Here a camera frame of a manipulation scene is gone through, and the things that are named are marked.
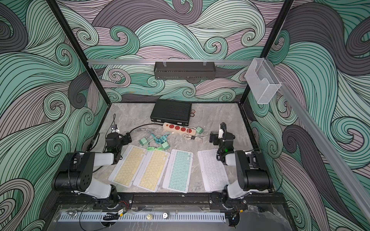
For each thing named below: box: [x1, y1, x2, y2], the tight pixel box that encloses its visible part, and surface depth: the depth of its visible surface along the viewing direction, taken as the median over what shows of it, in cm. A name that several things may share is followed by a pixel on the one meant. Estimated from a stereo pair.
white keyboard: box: [197, 148, 230, 193], surface depth 85 cm
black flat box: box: [150, 99, 193, 127], surface depth 109 cm
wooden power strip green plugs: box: [162, 122, 197, 136], surface depth 103 cm
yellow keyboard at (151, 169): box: [132, 150, 171, 193], surface depth 85 cm
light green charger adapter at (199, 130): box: [195, 126, 204, 135], surface depth 103 cm
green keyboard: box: [162, 149, 194, 194], surface depth 85 cm
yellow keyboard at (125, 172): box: [107, 144, 147, 188], surface depth 86 cm
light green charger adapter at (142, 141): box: [138, 137, 147, 146], surface depth 97 cm
